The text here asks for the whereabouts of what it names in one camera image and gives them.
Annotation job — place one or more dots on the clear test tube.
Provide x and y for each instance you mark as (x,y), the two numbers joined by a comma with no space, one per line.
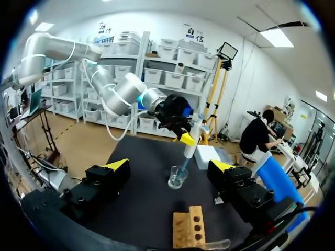
(218,244)

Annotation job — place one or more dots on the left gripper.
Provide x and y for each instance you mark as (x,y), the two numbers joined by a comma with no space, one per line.
(174,104)

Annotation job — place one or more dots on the person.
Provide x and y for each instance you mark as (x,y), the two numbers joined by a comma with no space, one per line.
(255,136)

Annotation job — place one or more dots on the wooden rack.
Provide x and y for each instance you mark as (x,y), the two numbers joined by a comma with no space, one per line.
(189,227)

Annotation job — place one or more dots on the pipette stand with blue panel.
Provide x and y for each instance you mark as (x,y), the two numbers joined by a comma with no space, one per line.
(280,183)

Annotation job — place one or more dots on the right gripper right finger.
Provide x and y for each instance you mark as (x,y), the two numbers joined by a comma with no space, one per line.
(243,188)

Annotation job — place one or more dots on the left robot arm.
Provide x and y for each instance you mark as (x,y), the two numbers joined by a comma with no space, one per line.
(123,95)

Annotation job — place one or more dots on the clear glass beaker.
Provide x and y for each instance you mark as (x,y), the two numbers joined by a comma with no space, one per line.
(178,179)

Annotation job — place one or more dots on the white pipette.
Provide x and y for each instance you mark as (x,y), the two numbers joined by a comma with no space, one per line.
(194,136)

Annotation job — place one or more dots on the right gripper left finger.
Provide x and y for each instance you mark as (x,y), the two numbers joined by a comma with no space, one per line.
(100,183)

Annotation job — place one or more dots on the white tip box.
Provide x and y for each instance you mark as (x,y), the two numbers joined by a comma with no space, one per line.
(209,155)

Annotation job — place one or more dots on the blue pipette tip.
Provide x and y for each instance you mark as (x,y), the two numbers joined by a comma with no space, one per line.
(183,166)

